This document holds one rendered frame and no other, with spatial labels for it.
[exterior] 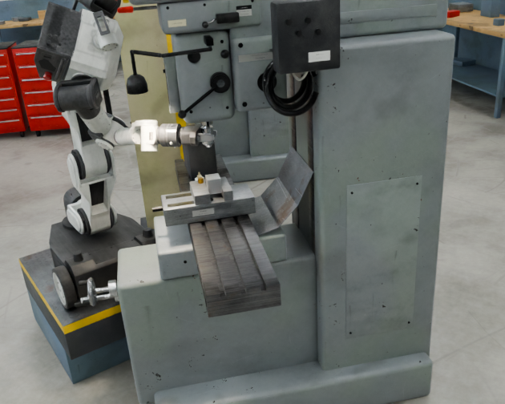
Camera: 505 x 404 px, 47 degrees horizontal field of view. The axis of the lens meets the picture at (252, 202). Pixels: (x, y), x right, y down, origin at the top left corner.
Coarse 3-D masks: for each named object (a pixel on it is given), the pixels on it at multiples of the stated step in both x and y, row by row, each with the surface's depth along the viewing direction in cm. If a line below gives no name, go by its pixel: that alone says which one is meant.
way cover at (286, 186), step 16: (288, 160) 243; (304, 160) 227; (288, 176) 238; (304, 176) 222; (272, 192) 244; (288, 192) 232; (304, 192) 219; (256, 208) 242; (272, 208) 235; (288, 208) 225; (256, 224) 230; (272, 224) 226
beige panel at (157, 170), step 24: (120, 24) 358; (144, 24) 361; (144, 48) 367; (168, 48) 370; (144, 72) 373; (144, 96) 379; (168, 120) 389; (144, 168) 399; (168, 168) 402; (144, 192) 406; (168, 192) 409
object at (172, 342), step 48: (288, 240) 243; (144, 288) 221; (192, 288) 226; (288, 288) 234; (144, 336) 230; (192, 336) 235; (240, 336) 239; (288, 336) 244; (144, 384) 239; (192, 384) 244
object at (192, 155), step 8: (184, 144) 261; (200, 144) 252; (184, 152) 267; (192, 152) 252; (200, 152) 253; (208, 152) 254; (184, 160) 273; (192, 160) 254; (200, 160) 255; (208, 160) 256; (192, 168) 255; (200, 168) 256; (208, 168) 257; (216, 168) 258; (192, 176) 257
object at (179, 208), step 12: (180, 192) 229; (228, 192) 218; (240, 192) 225; (168, 204) 219; (180, 204) 218; (192, 204) 218; (204, 204) 217; (216, 204) 218; (228, 204) 220; (240, 204) 221; (252, 204) 222; (168, 216) 216; (180, 216) 218; (192, 216) 219; (204, 216) 219; (216, 216) 220; (228, 216) 222
